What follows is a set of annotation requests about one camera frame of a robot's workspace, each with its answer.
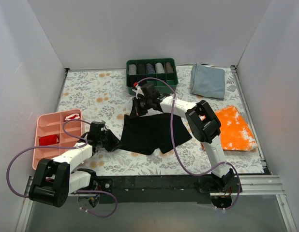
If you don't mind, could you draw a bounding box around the black speckled rolled sock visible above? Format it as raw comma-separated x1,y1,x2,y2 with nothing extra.
137,63,146,74

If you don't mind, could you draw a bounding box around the black boxer underwear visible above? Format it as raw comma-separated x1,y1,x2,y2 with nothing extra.
117,113,193,156

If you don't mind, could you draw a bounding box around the purple cable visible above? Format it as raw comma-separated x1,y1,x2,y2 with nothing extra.
6,120,118,217
136,77,242,210

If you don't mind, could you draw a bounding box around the light blue cloth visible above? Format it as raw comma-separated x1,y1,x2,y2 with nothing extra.
190,64,225,99

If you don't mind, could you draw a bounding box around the red white rolled cloth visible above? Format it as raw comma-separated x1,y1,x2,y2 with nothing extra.
64,113,81,121

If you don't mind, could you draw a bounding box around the aluminium frame rail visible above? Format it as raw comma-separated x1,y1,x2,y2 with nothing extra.
25,175,285,198

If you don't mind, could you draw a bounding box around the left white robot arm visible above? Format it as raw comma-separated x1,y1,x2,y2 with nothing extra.
29,122,120,207

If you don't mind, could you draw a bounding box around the blue patterned rolled sock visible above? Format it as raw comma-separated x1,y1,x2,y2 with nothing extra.
146,63,156,74

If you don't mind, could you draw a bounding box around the orange white patterned cloth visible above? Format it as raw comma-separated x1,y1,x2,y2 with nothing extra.
215,105,258,151

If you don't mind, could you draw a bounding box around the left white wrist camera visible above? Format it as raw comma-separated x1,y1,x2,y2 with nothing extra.
100,121,107,131

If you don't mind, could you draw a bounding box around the green compartment organizer box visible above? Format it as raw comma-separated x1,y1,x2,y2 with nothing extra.
126,58,179,95

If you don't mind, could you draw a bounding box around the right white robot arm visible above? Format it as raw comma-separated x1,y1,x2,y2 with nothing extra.
131,83,237,192

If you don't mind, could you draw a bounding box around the brown rolled sock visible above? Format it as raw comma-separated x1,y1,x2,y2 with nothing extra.
165,62,174,73

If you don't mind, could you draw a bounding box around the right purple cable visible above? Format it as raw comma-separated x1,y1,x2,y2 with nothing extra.
136,77,242,210

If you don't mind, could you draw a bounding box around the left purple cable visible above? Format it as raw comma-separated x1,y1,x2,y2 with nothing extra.
6,120,118,217

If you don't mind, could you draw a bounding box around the pink compartment organizer tray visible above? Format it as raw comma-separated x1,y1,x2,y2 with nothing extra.
32,109,84,170

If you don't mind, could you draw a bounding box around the red rolled cloth middle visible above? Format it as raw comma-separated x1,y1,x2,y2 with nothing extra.
39,134,60,146

